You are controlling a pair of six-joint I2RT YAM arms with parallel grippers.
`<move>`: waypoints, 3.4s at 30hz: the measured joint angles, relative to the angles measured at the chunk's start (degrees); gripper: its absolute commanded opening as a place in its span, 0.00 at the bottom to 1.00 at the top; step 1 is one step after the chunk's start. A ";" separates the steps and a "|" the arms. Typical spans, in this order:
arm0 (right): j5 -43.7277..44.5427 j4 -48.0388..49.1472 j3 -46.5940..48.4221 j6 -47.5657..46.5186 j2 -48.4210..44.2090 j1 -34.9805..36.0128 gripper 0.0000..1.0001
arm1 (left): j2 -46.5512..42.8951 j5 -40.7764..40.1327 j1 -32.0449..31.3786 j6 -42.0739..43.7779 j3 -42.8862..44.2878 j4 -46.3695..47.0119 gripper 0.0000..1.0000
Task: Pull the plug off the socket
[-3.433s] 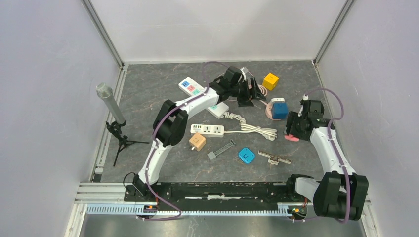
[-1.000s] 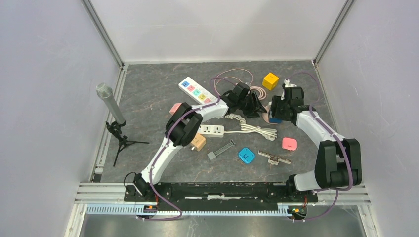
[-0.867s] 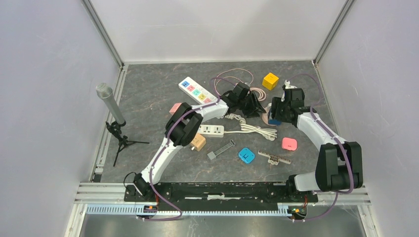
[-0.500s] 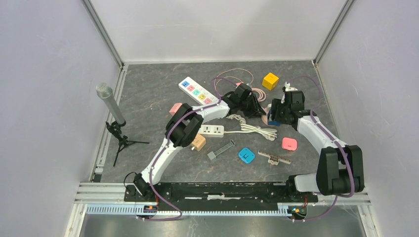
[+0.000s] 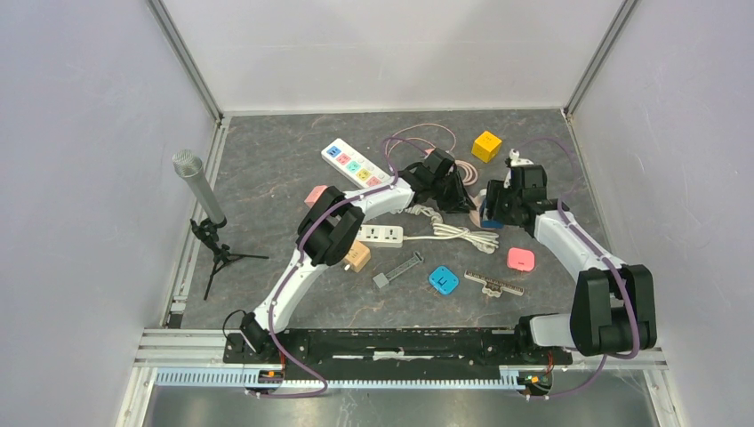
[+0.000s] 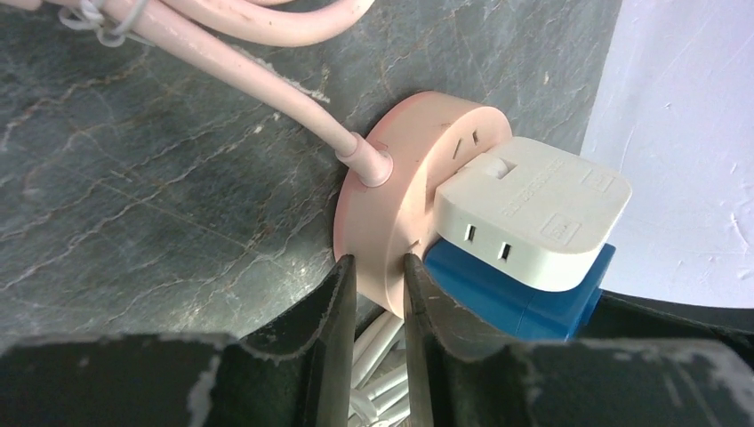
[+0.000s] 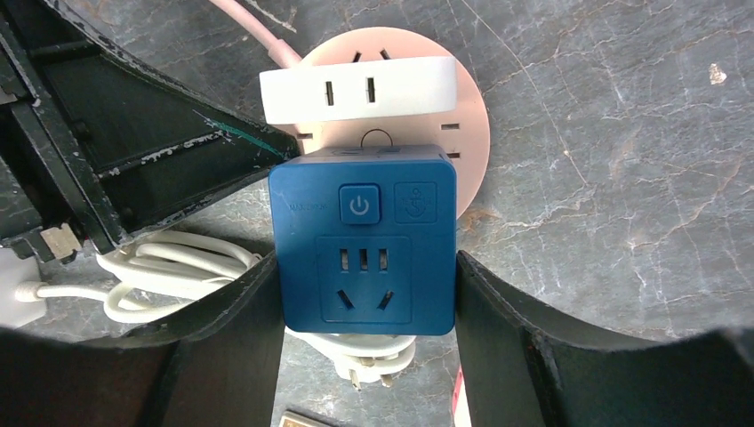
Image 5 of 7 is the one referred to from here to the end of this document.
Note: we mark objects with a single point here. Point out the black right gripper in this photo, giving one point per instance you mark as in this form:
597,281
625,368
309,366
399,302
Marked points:
495,191

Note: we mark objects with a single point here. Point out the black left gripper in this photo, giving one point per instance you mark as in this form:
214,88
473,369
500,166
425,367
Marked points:
460,202

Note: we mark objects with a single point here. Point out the dark blue cube socket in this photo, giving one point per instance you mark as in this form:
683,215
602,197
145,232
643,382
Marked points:
486,223

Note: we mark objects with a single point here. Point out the pink round socket base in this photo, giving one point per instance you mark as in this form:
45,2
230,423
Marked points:
475,215

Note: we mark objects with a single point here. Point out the pink and blue block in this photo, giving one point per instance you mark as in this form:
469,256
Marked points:
521,259

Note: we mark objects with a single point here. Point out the yellow cube plug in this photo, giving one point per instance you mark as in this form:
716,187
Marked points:
486,146

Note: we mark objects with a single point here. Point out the small white power strip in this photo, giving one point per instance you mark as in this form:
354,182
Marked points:
388,236

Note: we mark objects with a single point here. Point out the long white power strip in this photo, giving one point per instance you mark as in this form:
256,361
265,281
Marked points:
354,166

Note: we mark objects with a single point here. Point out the blue plug adapter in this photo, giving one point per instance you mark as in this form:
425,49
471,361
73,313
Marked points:
443,280

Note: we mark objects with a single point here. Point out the beige dragon plug adapter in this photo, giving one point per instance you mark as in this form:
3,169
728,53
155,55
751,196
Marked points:
357,257

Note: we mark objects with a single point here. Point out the pink cube plug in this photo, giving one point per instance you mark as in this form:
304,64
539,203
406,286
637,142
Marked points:
314,195

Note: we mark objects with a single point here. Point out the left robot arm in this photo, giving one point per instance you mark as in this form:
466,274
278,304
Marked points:
330,228

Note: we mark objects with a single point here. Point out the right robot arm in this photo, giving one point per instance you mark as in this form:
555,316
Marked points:
613,309

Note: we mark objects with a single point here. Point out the beige toothed ruler piece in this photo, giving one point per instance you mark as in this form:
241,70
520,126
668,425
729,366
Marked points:
493,287

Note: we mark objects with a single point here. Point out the silver microphone on stand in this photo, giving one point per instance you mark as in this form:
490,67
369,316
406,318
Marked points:
190,168

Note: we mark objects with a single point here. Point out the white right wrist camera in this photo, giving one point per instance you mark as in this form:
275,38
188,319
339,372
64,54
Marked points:
514,160

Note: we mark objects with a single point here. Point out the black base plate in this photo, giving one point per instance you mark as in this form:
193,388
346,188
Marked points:
467,353

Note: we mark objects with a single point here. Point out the aluminium front rail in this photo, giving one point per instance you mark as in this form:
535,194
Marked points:
195,357

